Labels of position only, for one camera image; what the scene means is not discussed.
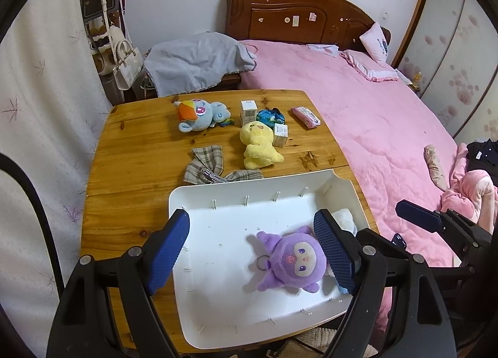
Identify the dark clothing pile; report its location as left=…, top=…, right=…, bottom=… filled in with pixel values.
left=466, top=139, right=498, bottom=187

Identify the wooden table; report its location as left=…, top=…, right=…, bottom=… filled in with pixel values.
left=79, top=88, right=384, bottom=358

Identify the blue unicorn plush toy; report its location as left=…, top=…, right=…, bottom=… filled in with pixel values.
left=174, top=100, right=235, bottom=133

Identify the white plastic tray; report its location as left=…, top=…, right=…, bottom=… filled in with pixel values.
left=169, top=169, right=367, bottom=350

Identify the white pillow with print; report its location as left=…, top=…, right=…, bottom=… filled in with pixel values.
left=359, top=22, right=388, bottom=64

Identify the pink plush pajamas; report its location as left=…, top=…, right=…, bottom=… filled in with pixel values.
left=441, top=143, right=497, bottom=233

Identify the grey blanket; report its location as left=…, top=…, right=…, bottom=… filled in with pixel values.
left=144, top=32, right=256, bottom=97

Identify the pink wet tissue pack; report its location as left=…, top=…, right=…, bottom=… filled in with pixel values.
left=291, top=106, right=321, bottom=129

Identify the white folded cloth on bed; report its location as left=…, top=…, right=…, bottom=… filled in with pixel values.
left=306, top=44, right=339, bottom=58

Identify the purple plush toy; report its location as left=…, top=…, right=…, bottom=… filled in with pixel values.
left=256, top=226, right=328, bottom=294

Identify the white curtain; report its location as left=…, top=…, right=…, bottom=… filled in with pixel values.
left=1, top=0, right=110, bottom=357

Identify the sliding wardrobe door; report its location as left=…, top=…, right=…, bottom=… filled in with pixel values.
left=393, top=0, right=497, bottom=143

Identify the yellow plush duck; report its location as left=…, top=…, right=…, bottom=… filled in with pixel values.
left=240, top=121, right=284, bottom=170

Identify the brown wooden headboard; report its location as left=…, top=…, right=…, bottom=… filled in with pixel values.
left=225, top=0, right=374, bottom=51

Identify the pink bed quilt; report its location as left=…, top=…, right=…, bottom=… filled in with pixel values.
left=237, top=40, right=474, bottom=340

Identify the white small box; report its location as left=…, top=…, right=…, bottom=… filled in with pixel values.
left=240, top=100, right=258, bottom=125
left=273, top=124, right=289, bottom=147

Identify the pink ruffled pillow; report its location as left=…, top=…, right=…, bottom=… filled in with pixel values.
left=340, top=50, right=398, bottom=82

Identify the white handbag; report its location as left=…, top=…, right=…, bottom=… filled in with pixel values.
left=109, top=25, right=143, bottom=91

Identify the plaid fabric bow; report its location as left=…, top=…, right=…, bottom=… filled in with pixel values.
left=183, top=145, right=263, bottom=184

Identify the beige sock on bed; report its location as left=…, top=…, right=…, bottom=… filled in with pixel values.
left=424, top=145, right=448, bottom=191

